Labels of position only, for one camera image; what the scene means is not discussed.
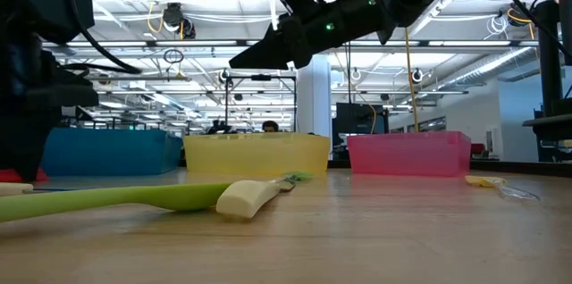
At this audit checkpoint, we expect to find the cream-handled table knife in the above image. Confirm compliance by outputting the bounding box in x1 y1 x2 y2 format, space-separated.
215 179 297 220

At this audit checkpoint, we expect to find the blue plastic bin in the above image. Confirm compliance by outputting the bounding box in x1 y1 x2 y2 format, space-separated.
42 127 183 177

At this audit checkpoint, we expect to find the pink translucent plastic bin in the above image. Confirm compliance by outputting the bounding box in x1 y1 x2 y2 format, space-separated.
346 130 473 178

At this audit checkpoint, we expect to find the long LED light bar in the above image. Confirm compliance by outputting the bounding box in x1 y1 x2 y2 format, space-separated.
42 39 540 49

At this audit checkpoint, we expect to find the green silicone spoon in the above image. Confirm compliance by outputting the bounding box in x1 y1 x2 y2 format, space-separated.
0 182 233 225

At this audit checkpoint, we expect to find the black ceiling cable reel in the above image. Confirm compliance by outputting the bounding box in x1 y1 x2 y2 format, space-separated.
161 2 197 40
504 3 536 40

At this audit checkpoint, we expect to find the wooden stick utensil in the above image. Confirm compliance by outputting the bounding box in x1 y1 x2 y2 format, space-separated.
0 182 62 197

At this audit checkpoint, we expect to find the black monitor mount post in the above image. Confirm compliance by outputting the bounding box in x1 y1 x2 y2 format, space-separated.
535 0 565 118

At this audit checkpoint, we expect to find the yellow translucent plastic bin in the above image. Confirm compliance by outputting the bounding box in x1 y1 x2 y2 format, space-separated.
182 132 332 176

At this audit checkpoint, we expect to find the black background frame rig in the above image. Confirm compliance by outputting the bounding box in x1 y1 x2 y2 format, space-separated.
223 73 299 134

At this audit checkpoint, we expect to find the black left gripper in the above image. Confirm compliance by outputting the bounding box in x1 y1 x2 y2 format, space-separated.
0 46 62 182

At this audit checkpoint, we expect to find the black background monitor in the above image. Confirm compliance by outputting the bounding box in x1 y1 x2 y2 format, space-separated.
335 102 389 136

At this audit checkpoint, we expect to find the green-handled clear plastic fork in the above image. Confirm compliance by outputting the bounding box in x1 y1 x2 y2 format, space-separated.
279 171 315 187

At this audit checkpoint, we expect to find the white building column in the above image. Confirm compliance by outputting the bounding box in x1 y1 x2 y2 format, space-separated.
296 54 332 138

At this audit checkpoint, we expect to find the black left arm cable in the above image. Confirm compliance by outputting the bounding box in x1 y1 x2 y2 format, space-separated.
62 0 144 75

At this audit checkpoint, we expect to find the black hanging cable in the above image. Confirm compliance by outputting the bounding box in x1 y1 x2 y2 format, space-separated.
345 41 354 104

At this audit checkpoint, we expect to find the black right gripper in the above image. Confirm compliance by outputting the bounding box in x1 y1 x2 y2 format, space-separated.
229 0 398 71

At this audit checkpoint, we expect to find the grey side desk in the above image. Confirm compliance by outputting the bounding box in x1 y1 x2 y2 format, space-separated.
521 113 572 142

